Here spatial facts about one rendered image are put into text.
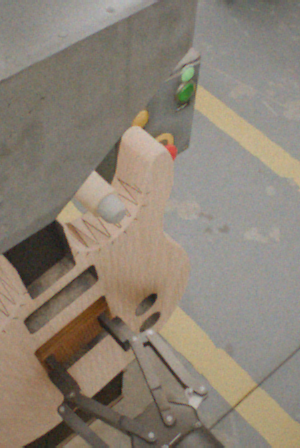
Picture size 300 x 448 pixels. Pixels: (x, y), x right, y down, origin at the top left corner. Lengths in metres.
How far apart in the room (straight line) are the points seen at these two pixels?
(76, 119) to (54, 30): 0.06
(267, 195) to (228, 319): 0.49
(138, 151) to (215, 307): 1.42
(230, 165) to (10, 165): 2.01
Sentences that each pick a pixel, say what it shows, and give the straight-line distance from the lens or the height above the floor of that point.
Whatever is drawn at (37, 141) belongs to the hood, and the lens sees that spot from 0.42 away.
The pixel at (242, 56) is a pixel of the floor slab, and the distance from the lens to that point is 2.83.
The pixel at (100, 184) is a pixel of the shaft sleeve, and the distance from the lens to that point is 0.66.
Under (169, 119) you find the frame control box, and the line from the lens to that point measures 1.06.
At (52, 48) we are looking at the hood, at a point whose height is 1.53.
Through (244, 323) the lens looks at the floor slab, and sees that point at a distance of 2.06.
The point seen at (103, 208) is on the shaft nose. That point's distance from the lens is 0.66.
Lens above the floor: 1.78
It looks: 53 degrees down
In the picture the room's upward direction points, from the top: 4 degrees clockwise
